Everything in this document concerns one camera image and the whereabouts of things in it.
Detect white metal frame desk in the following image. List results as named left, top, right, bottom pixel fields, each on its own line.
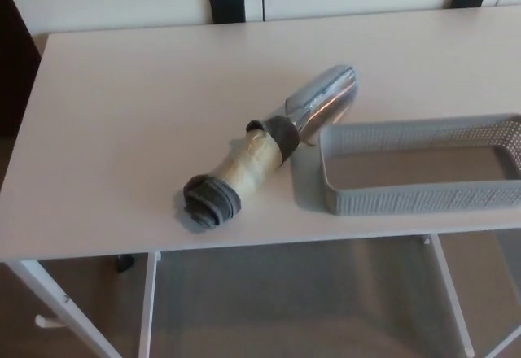
left=0, top=6, right=521, bottom=358

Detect grey perforated plastic basket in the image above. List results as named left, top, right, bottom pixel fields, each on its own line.
left=291, top=112, right=521, bottom=217

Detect metal scoop shovel handle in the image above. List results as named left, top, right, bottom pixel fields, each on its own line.
left=182, top=63, right=362, bottom=229

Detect white desk hook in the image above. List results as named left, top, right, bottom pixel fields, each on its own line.
left=34, top=313, right=66, bottom=329

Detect black caster wheel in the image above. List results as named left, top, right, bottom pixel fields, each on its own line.
left=115, top=254, right=136, bottom=273

